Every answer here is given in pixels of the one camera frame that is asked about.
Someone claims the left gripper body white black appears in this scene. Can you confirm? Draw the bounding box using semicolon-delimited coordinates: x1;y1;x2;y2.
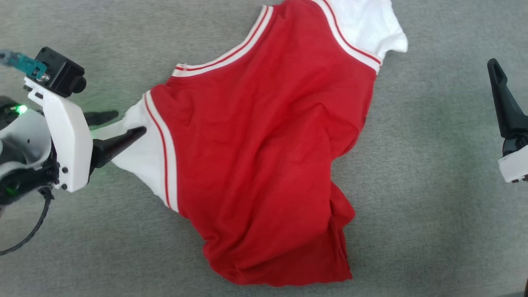
24;76;101;193

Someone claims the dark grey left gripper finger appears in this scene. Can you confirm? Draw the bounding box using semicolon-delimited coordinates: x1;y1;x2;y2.
85;111;119;127
92;127;147;167

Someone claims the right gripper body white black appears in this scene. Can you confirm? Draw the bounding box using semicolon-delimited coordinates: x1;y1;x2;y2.
498;134;528;183

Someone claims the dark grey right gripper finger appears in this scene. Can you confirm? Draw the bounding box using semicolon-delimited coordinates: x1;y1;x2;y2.
487;59;528;139

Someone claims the red white jersey shirt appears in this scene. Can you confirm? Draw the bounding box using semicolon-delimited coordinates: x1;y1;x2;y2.
92;0;409;287

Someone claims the grey fabric sofa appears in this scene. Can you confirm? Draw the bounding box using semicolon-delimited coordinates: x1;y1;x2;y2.
0;0;528;297

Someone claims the teal camera cable plug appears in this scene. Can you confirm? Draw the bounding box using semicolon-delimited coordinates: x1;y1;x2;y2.
0;49;48;81

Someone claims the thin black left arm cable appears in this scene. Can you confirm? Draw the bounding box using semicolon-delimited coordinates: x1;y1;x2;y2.
0;188;55;256

